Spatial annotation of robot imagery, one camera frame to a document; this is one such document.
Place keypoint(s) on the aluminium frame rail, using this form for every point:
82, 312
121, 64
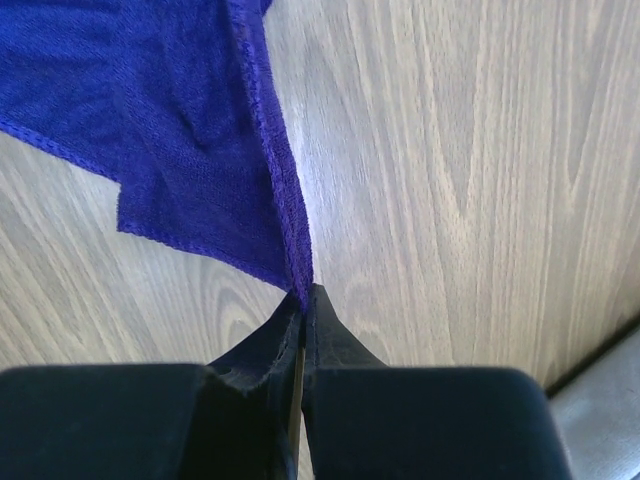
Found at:
596, 408

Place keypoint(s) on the purple towel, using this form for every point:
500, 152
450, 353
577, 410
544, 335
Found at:
174, 101

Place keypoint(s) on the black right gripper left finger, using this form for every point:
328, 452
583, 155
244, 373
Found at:
234, 418

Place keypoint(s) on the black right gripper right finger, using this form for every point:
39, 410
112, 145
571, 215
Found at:
367, 420

